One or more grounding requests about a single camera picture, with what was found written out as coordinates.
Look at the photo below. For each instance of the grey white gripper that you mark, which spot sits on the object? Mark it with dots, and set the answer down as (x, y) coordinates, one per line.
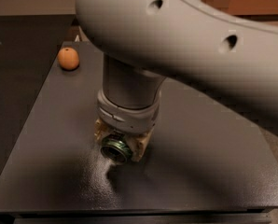
(126, 118)

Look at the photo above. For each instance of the green soda can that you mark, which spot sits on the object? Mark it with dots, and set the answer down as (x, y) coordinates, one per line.
(116, 150)

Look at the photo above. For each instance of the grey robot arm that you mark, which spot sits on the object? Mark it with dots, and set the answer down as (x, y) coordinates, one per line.
(234, 61)

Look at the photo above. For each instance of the orange fruit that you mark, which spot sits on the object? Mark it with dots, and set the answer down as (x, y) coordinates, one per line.
(68, 59)

